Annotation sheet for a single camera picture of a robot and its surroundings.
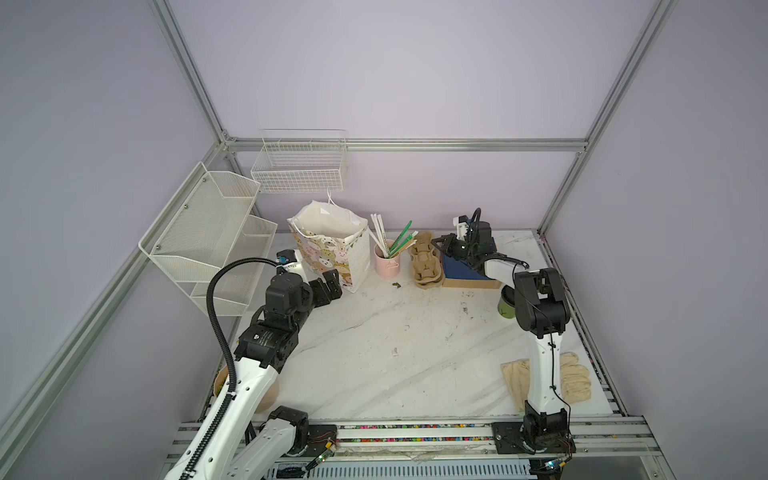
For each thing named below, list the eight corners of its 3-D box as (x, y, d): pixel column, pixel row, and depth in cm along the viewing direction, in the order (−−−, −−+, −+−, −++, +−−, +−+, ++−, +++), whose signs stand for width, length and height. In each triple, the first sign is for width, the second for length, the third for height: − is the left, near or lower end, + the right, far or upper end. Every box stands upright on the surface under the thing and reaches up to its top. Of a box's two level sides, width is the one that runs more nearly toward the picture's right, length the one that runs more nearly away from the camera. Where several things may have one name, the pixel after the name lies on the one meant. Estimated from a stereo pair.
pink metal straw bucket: (380, 282, 107) (378, 263, 98) (372, 263, 112) (370, 244, 104) (401, 276, 109) (402, 257, 100) (392, 258, 114) (392, 238, 106)
